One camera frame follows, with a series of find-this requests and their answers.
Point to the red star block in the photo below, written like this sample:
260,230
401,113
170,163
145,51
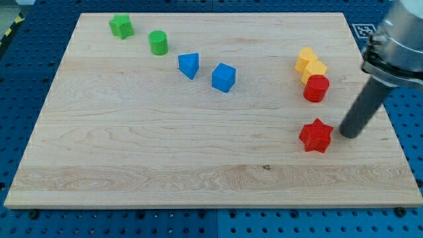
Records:
316,136

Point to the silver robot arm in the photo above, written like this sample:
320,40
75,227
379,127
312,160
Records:
393,54

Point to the green star block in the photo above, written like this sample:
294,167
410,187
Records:
121,26

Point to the blue cube block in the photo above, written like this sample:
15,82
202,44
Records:
223,77

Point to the blue triangle block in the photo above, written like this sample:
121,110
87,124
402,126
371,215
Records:
189,64

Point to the light wooden board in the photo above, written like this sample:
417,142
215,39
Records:
122,128

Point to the green cylinder block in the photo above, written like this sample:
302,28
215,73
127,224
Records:
158,42

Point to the red cylinder block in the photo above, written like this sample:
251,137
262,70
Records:
316,88

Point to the yellow hexagon block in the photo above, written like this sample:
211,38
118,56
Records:
313,68

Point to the yellow heart block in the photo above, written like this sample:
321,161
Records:
304,57

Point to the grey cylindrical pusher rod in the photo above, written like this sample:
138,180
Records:
366,104

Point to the white fiducial marker tag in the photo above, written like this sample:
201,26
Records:
363,30

